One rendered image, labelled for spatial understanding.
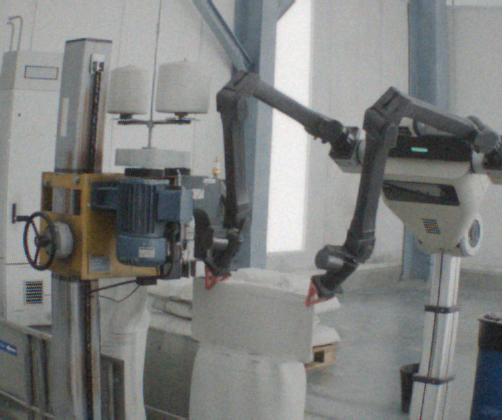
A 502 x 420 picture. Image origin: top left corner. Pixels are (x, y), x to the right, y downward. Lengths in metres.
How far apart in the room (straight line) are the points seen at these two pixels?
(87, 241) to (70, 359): 0.38
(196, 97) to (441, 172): 0.78
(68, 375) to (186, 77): 0.99
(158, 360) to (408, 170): 1.32
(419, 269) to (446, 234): 8.61
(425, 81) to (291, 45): 2.46
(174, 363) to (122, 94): 1.15
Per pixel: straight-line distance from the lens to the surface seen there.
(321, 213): 10.22
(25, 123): 6.77
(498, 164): 2.80
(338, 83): 10.42
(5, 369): 3.72
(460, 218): 2.97
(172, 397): 3.69
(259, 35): 9.02
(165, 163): 2.70
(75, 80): 2.86
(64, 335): 2.91
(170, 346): 3.65
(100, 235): 2.84
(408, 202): 3.04
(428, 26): 11.73
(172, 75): 2.81
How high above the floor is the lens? 1.40
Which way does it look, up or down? 3 degrees down
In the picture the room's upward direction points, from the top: 3 degrees clockwise
